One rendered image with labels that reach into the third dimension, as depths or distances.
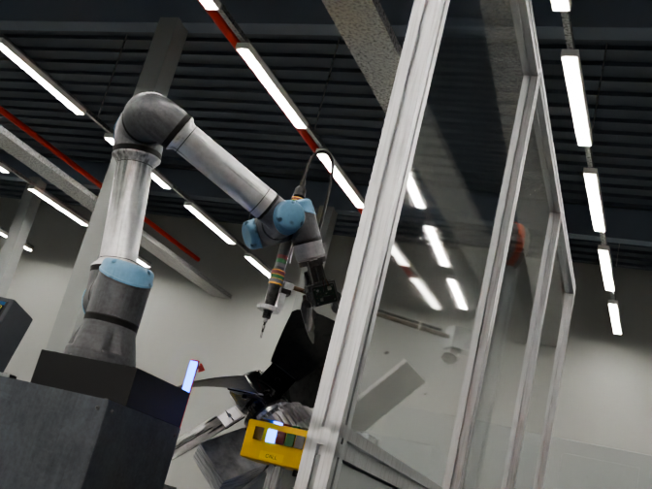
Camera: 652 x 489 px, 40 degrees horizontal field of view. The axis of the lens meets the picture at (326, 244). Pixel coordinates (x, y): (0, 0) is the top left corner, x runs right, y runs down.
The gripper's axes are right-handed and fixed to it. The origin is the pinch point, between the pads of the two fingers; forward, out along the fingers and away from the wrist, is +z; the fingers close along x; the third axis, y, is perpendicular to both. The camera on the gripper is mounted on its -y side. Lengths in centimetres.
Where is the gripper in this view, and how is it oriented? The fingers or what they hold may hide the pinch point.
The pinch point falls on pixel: (329, 335)
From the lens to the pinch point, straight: 228.7
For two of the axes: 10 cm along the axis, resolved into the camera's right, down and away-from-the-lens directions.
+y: 1.6, -0.3, -9.9
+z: 2.5, 9.7, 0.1
